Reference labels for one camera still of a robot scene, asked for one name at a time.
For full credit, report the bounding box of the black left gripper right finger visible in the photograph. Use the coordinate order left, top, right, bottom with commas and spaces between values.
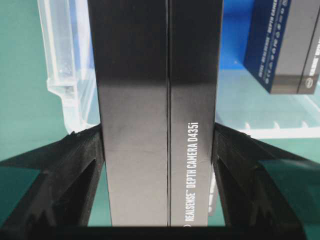
212, 123, 320, 227

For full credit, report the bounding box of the clear plastic storage case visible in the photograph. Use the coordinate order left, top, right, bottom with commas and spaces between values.
36, 0, 320, 218

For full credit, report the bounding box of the blue foam liner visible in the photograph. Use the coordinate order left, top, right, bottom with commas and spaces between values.
71, 0, 254, 79

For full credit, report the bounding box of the black camera box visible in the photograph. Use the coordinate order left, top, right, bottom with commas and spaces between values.
243, 0, 320, 95
88, 0, 224, 227

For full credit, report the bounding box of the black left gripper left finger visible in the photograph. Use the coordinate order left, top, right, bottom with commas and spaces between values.
0, 125, 104, 227

